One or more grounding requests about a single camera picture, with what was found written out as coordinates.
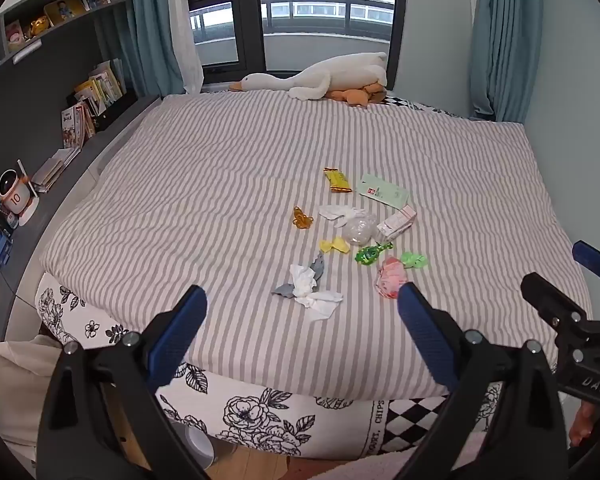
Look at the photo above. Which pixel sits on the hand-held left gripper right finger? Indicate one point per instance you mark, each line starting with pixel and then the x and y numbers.
pixel 425 332

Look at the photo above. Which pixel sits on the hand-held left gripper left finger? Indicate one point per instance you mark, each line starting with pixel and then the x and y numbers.
pixel 177 332

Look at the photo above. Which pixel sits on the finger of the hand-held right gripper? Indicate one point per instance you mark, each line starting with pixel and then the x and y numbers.
pixel 594 259
pixel 550 300

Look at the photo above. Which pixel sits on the pink plastic wrapper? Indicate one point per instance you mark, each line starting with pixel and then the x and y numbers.
pixel 391 277

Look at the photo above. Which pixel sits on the light green candy wrapper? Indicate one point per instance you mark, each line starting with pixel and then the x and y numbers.
pixel 414 260

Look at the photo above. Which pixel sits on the dark green candy wrapper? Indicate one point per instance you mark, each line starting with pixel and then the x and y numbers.
pixel 367 255

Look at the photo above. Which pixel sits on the grey wrapper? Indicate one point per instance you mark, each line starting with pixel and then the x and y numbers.
pixel 282 290

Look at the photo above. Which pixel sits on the pink milk carton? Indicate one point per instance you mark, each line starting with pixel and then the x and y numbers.
pixel 397 222

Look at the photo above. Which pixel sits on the grey metal bin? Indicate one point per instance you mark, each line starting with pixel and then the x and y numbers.
pixel 197 445

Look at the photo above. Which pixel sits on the clear plastic cup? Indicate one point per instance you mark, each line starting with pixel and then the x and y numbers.
pixel 358 230

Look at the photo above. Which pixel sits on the green white packet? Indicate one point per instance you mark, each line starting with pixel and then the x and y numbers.
pixel 382 190

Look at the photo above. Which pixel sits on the orange candy wrapper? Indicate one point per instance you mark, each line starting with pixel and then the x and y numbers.
pixel 302 218

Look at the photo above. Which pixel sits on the person's right hand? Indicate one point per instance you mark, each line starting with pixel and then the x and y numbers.
pixel 582 425

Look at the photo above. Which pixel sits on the black white checkered blanket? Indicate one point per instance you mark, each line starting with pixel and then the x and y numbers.
pixel 415 425

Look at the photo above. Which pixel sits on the bed with striped duvet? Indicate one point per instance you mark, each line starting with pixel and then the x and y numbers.
pixel 260 420

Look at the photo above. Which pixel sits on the yellow crumpled wrapper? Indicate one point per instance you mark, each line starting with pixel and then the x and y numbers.
pixel 335 246

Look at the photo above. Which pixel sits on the flat white tissue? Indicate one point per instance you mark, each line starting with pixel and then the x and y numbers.
pixel 334 211

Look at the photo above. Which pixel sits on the white jacket red stripes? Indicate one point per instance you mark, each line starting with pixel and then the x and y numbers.
pixel 15 385

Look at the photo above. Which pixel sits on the yellow snack wrapper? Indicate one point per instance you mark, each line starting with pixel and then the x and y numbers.
pixel 337 180

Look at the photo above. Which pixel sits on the stack of flat booklets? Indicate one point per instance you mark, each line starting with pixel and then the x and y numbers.
pixel 55 169

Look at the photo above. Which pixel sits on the white orange mug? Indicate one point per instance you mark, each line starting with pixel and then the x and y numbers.
pixel 15 195

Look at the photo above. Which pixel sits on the black white checkered cloth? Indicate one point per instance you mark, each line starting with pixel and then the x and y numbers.
pixel 415 103

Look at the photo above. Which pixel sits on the row of leaning books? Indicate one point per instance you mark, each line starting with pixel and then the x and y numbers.
pixel 75 125

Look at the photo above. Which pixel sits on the teal curtain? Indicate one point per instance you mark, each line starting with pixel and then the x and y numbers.
pixel 150 25
pixel 500 40

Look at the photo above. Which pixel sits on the orange plush toy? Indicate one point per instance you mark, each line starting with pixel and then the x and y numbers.
pixel 355 96

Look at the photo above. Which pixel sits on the row of upright books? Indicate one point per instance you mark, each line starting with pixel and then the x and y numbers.
pixel 100 87

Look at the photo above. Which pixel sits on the white goose plush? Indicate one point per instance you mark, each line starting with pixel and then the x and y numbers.
pixel 330 75

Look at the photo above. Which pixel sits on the grey headboard shelf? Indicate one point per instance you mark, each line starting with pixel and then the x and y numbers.
pixel 40 85

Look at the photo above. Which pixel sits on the white sheer curtain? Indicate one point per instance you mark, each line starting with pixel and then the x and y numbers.
pixel 186 45

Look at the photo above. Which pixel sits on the black framed window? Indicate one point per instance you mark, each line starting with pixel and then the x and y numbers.
pixel 251 20

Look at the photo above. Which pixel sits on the orange figurine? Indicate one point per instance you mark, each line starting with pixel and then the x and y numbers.
pixel 39 26

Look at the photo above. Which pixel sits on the pink picture card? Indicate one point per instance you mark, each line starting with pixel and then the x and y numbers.
pixel 14 35

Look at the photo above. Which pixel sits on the yellow photo frame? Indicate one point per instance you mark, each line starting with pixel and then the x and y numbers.
pixel 65 10

